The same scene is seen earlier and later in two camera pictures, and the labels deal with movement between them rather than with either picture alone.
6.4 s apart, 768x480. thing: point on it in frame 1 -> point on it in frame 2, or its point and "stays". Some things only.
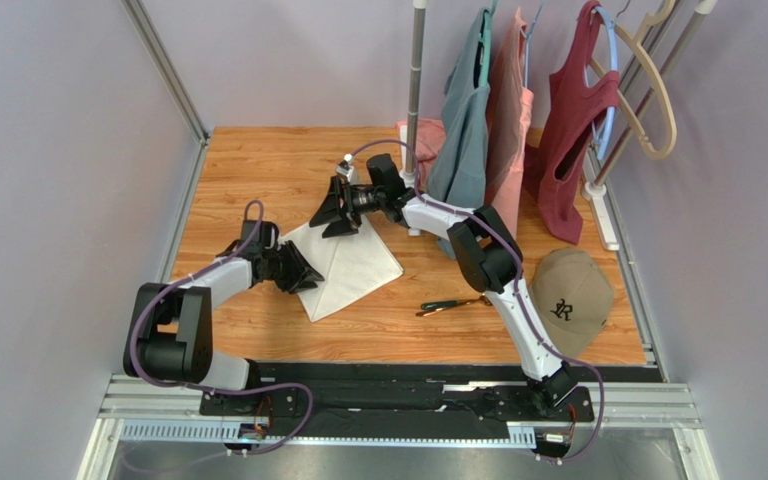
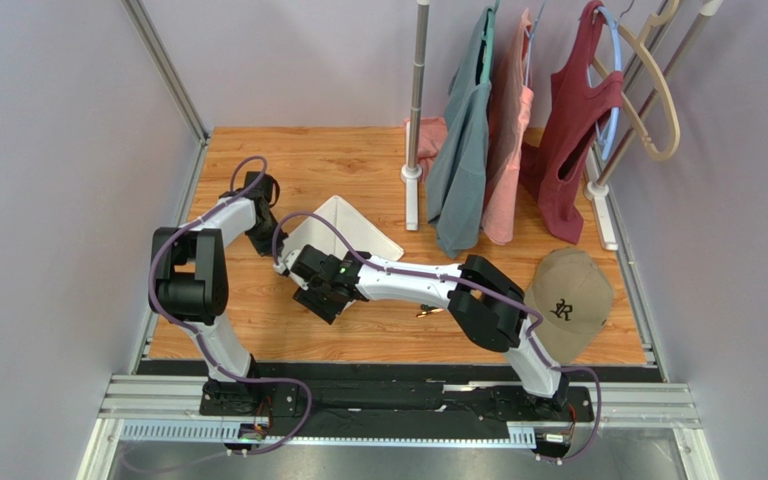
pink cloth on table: [430, 143] stays
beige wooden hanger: [635, 38] stays
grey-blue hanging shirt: [458, 165] stays
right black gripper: [346, 202] -> [321, 304]
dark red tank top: [579, 101] stays
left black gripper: [297, 264] -> [263, 247]
